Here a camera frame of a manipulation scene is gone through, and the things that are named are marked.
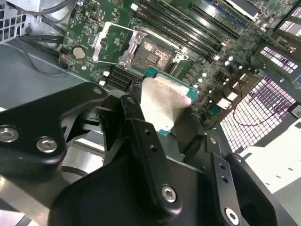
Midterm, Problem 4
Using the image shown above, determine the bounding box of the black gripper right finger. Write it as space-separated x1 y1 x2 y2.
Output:
173 106 281 226

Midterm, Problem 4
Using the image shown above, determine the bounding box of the metal socket cover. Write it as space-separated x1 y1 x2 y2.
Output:
92 21 145 69

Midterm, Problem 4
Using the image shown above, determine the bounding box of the silver green CPU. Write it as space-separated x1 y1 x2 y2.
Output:
140 66 200 137

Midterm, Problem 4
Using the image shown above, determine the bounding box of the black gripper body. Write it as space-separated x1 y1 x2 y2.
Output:
48 154 226 226

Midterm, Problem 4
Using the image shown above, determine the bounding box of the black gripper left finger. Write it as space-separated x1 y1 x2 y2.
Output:
0 79 183 218

